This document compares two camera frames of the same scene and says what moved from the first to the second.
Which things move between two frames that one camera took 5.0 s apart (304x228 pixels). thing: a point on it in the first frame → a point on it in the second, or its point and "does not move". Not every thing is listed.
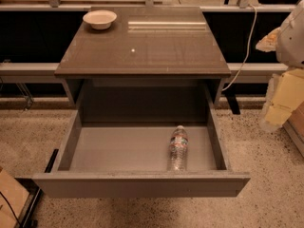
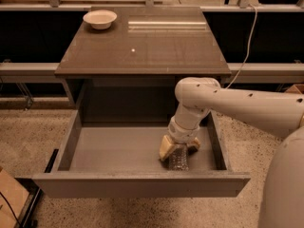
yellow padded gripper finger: (268, 44) → (180, 135)
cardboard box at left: (13, 202) does not move
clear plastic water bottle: (179, 150) does not move
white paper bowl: (100, 19) does not move
